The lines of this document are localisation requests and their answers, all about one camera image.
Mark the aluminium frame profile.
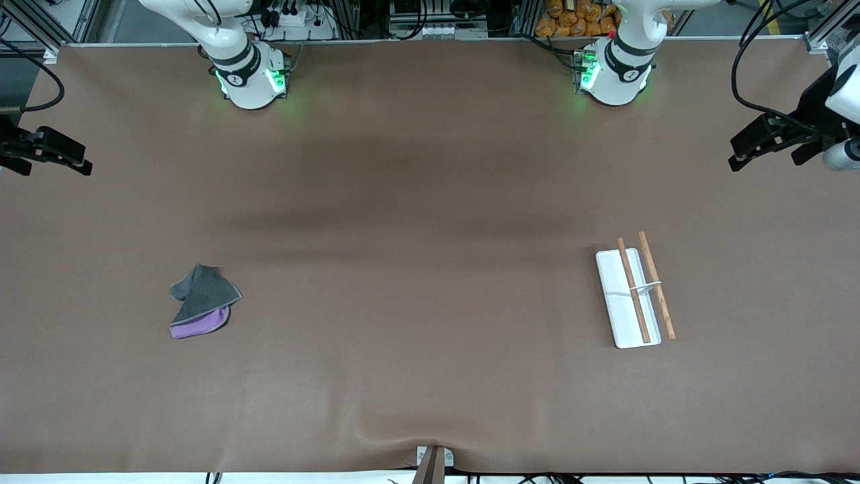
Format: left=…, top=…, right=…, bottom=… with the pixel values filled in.
left=803, top=0, right=860, bottom=56
left=0, top=0, right=101, bottom=60

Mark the brown table mat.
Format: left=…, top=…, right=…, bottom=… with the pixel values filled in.
left=0, top=37, right=860, bottom=475

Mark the wooden chopsticks pair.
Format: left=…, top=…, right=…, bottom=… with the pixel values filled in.
left=638, top=231, right=677, bottom=339

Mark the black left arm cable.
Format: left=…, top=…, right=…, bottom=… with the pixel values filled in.
left=730, top=0, right=817, bottom=135

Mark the grey and purple towel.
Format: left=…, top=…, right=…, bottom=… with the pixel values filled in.
left=169, top=264, right=243, bottom=339

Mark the aluminium frame post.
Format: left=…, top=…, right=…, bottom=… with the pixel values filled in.
left=338, top=0, right=367, bottom=38
left=509, top=0, right=538, bottom=38

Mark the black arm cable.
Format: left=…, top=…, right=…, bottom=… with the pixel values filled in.
left=730, top=0, right=817, bottom=135
left=0, top=39, right=66, bottom=114

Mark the front camera mount bracket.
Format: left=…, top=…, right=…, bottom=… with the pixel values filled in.
left=413, top=445, right=455, bottom=484

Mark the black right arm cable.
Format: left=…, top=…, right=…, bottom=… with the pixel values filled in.
left=0, top=39, right=66, bottom=114

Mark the white power strip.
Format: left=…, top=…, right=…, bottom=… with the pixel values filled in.
left=257, top=0, right=339, bottom=41

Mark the wooden rack rod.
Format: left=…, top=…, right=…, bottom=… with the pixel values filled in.
left=617, top=238, right=652, bottom=344

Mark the white rack base tray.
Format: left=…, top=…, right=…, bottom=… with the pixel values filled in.
left=595, top=249, right=662, bottom=349

